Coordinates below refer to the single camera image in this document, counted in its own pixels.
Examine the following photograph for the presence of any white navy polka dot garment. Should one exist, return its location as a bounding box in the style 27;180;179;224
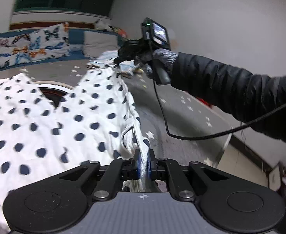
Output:
0;51;150;228

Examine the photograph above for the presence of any right black jacket forearm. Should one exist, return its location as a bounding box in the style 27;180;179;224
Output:
169;51;286;147

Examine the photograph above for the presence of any right grey gloved hand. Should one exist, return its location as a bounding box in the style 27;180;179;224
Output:
135;49;178;79

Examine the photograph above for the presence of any plush toys pile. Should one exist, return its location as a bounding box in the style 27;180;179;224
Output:
94;19;128;39

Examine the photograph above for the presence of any grey star pattern mat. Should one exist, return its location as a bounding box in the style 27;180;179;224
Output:
0;58;232;234

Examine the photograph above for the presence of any grey cushion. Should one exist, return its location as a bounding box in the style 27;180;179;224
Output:
83;31;119;58

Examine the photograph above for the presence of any blue sofa cover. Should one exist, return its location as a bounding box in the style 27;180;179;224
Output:
0;28;126;68

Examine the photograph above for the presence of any butterfly print pillow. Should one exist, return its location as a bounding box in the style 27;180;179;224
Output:
0;22;70;69

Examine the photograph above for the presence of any black cable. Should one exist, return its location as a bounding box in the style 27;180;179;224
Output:
149;38;286;141

